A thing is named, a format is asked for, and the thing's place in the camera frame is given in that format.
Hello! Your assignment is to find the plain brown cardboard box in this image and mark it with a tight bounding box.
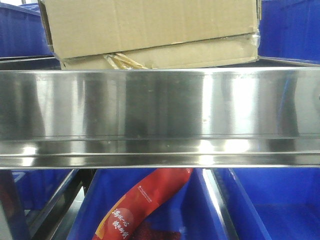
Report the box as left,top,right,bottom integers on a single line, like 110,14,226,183
39,0,262,70

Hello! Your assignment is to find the stainless steel shelf rack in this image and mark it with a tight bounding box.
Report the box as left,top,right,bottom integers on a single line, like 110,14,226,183
0,56,320,240

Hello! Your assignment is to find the blue bin holding bag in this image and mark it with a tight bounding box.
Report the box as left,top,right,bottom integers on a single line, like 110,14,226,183
65,167,232,240

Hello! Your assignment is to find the red snack bag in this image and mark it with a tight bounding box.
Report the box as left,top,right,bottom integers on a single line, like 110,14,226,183
92,168,193,240

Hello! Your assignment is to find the blue bin lower right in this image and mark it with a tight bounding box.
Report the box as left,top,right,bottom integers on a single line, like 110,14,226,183
213,168,320,240

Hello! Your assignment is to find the blue bin upper right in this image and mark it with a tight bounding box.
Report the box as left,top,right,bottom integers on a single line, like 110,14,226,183
258,0,320,64

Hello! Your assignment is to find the blue bin upper left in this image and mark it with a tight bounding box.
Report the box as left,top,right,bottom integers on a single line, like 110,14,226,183
0,2,53,58

